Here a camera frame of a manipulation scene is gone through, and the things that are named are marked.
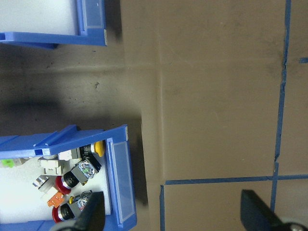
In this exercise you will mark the blue bin with capacitors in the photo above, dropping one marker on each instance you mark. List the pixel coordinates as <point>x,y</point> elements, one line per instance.
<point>48,37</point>

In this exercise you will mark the green push button switch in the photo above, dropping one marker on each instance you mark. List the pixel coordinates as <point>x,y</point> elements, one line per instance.
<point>7,163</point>

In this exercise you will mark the blue bin with push buttons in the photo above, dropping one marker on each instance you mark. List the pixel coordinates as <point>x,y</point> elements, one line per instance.
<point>72,134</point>

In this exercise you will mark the red push button grey block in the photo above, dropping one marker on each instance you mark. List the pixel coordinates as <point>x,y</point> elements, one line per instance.
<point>85,170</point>
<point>65,211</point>

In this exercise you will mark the yellow push button switch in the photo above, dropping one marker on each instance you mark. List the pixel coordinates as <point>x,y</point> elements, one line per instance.
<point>86,151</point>

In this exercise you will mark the white contact block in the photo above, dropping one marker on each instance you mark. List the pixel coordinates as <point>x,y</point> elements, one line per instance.
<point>50,167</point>

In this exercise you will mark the silver push button orange base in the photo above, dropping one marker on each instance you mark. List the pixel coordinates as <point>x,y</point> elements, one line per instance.
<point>41,182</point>

